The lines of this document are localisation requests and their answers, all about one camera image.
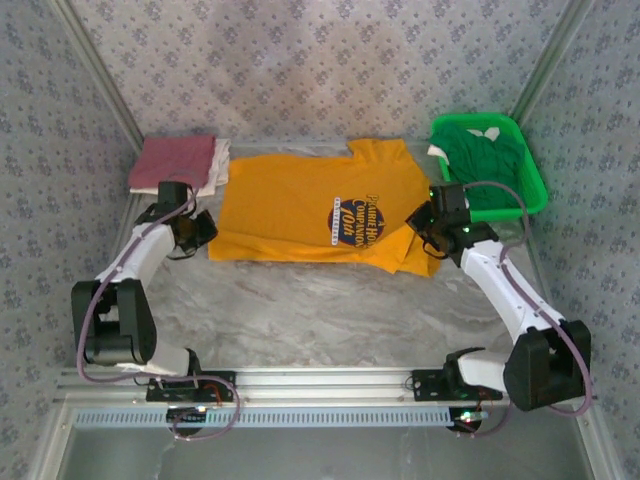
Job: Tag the yellow printed t-shirt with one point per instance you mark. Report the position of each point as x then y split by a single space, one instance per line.
290 210

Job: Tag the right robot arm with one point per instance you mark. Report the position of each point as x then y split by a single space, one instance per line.
540 370

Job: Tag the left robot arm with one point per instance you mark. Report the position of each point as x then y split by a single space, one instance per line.
130 320

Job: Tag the folded white t-shirt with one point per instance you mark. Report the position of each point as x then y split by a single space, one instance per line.
221 162

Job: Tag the folded maroon t-shirt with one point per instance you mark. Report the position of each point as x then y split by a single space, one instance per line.
170 157

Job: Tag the crumpled green t-shirt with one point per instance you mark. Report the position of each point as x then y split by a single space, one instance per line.
490 165

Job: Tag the green plastic basket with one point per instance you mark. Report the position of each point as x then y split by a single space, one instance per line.
532 165

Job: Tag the small circuit board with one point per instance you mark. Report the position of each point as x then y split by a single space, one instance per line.
187 412
470 417

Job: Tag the grey metal panel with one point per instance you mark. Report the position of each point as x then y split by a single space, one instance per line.
325 455

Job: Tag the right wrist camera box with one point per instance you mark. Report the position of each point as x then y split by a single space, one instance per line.
447 197

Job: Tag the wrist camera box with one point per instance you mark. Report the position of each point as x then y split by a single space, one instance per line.
175 193
447 197

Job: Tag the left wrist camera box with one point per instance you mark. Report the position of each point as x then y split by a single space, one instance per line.
175 193

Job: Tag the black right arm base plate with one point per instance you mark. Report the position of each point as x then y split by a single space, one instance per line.
430 387

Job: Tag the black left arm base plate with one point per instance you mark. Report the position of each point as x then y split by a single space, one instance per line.
170 392

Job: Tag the aluminium cross rail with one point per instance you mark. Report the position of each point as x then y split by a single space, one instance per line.
325 382

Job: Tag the aluminium corner post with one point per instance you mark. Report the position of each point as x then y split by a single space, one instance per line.
100 75
550 65

